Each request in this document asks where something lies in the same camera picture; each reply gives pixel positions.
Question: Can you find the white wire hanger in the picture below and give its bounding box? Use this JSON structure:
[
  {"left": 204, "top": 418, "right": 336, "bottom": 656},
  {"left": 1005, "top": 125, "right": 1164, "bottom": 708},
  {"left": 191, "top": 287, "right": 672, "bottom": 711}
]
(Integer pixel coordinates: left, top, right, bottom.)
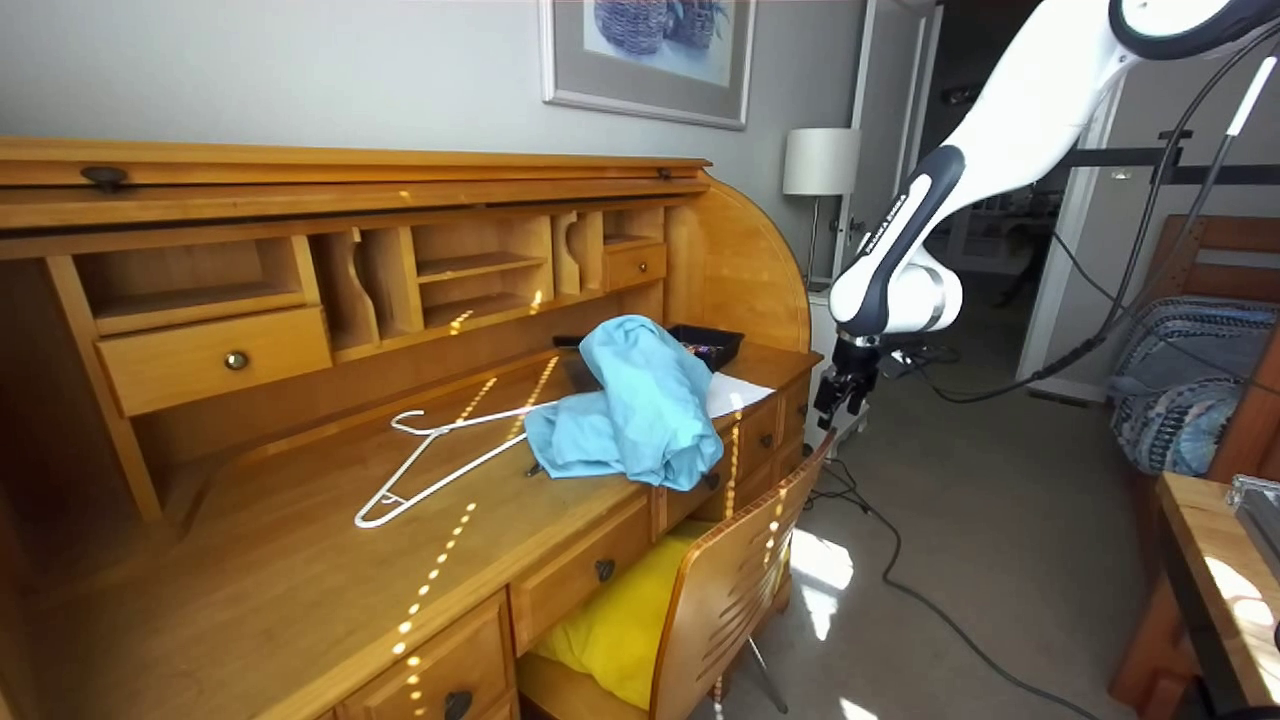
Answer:
[{"left": 354, "top": 401, "right": 537, "bottom": 531}]

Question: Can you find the small plain wooden drawer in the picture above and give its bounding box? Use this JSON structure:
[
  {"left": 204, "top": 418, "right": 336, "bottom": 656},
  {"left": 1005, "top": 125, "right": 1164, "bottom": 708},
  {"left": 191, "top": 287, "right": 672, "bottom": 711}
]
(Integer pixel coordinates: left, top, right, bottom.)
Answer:
[{"left": 599, "top": 241, "right": 672, "bottom": 295}]

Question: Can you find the black roll-top handle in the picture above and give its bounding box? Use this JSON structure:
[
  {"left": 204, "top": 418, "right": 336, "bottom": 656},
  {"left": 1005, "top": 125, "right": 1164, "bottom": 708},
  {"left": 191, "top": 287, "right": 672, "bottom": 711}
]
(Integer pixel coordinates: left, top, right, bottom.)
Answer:
[{"left": 78, "top": 159, "right": 138, "bottom": 194}]

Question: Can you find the grey box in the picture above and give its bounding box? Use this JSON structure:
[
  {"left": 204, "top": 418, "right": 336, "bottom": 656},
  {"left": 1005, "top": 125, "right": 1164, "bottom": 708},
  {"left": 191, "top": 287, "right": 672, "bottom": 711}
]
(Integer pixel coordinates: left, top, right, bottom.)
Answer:
[{"left": 1226, "top": 475, "right": 1280, "bottom": 579}]

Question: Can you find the light wooden table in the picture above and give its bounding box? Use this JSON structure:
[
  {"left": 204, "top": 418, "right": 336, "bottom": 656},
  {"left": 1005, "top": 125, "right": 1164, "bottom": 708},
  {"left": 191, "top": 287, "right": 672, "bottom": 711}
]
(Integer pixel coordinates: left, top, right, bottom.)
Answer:
[{"left": 1155, "top": 468, "right": 1280, "bottom": 711}]

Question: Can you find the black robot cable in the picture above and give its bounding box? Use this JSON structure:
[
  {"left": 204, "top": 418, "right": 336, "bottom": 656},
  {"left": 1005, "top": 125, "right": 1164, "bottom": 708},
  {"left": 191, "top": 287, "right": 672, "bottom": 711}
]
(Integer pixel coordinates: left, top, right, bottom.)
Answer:
[{"left": 918, "top": 26, "right": 1280, "bottom": 413}]

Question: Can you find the wooden roll-top desk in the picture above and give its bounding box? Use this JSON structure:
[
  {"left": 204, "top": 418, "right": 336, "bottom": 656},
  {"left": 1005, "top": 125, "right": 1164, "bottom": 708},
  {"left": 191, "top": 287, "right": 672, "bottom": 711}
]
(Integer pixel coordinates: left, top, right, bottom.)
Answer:
[{"left": 0, "top": 138, "right": 823, "bottom": 720}]

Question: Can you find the yellow seat cushion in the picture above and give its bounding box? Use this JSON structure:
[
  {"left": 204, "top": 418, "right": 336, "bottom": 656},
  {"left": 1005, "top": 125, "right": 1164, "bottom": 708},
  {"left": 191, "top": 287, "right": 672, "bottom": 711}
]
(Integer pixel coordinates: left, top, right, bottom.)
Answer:
[{"left": 532, "top": 531, "right": 705, "bottom": 711}]

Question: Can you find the black tray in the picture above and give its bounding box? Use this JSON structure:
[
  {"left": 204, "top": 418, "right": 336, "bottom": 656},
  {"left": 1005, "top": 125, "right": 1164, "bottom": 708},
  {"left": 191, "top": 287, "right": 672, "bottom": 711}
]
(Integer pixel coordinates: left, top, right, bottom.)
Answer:
[{"left": 661, "top": 321, "right": 747, "bottom": 378}]

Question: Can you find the white paper sheet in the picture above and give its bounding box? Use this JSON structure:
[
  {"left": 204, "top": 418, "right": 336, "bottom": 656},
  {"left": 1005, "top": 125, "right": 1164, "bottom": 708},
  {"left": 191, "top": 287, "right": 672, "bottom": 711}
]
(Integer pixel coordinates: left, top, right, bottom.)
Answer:
[{"left": 702, "top": 374, "right": 778, "bottom": 423}]

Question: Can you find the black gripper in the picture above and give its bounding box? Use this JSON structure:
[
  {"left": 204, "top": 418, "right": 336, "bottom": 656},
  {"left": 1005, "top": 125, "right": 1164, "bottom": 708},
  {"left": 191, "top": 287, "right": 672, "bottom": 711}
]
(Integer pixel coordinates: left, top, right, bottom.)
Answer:
[{"left": 808, "top": 331, "right": 889, "bottom": 442}]

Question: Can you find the pedestal drawer with dark handle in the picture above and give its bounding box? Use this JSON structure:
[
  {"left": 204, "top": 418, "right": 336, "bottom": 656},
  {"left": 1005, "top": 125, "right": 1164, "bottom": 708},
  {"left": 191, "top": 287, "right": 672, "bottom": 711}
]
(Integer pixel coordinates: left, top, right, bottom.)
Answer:
[{"left": 731, "top": 397, "right": 814, "bottom": 473}]

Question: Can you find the framed blue picture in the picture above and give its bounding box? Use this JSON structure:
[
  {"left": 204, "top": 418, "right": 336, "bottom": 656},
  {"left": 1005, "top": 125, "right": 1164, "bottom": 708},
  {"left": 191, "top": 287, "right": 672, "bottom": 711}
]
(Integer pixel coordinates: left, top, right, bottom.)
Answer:
[{"left": 537, "top": 0, "right": 759, "bottom": 132}]

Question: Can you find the wooden chair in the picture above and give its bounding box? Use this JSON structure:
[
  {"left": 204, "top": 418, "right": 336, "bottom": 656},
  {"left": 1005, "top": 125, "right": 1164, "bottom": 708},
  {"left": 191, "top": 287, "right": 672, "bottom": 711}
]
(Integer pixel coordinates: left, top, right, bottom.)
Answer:
[{"left": 516, "top": 443, "right": 837, "bottom": 720}]

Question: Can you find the wide centre desk drawer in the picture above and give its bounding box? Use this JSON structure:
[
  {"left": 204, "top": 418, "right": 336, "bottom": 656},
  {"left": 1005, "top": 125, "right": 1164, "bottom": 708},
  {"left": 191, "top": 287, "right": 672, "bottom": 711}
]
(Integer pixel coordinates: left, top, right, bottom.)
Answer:
[{"left": 510, "top": 499, "right": 661, "bottom": 656}]

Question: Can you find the light blue cloth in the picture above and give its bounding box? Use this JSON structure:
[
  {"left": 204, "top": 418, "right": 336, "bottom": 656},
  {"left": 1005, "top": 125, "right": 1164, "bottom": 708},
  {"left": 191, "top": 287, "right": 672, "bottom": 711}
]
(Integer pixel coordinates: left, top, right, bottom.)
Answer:
[{"left": 520, "top": 313, "right": 731, "bottom": 497}]

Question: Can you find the brown wooden bed frame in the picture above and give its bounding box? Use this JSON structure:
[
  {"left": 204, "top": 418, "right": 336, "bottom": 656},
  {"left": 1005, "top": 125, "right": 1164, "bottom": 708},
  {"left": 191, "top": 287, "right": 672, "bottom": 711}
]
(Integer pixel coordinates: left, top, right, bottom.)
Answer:
[{"left": 1133, "top": 212, "right": 1280, "bottom": 488}]

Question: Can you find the black floor cable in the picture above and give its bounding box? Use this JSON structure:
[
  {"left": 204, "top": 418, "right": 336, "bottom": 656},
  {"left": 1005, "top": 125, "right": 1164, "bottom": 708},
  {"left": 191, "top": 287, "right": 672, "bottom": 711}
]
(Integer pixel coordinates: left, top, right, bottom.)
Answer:
[{"left": 814, "top": 457, "right": 1111, "bottom": 720}]

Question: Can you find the large pedestal desk drawer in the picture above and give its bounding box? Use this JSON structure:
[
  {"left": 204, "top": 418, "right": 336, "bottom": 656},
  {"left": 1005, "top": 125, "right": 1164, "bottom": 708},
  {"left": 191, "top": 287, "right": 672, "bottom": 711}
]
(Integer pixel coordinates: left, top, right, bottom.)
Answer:
[{"left": 336, "top": 597, "right": 516, "bottom": 720}]

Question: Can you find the small drawer with brass knob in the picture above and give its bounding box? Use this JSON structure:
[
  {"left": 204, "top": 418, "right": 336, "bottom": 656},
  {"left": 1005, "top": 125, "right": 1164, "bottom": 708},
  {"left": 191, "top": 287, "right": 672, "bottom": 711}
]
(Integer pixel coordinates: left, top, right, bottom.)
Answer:
[{"left": 98, "top": 305, "right": 336, "bottom": 419}]

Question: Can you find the blue grey blanket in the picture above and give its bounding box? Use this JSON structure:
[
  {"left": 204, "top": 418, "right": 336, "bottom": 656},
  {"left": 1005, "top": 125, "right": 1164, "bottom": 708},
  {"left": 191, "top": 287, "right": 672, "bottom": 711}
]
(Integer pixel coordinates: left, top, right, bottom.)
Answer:
[{"left": 1105, "top": 295, "right": 1280, "bottom": 480}]

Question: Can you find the white table lamp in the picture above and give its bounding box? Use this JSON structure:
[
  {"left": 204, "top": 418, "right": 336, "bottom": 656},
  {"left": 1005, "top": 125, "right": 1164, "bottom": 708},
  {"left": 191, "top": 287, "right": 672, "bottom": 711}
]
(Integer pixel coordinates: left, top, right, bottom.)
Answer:
[{"left": 781, "top": 125, "right": 863, "bottom": 291}]

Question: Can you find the white door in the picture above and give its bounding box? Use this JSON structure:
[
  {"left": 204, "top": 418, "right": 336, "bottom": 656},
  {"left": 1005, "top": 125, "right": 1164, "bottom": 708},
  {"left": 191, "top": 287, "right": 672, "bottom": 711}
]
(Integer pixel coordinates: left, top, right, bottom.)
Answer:
[{"left": 842, "top": 0, "right": 948, "bottom": 272}]

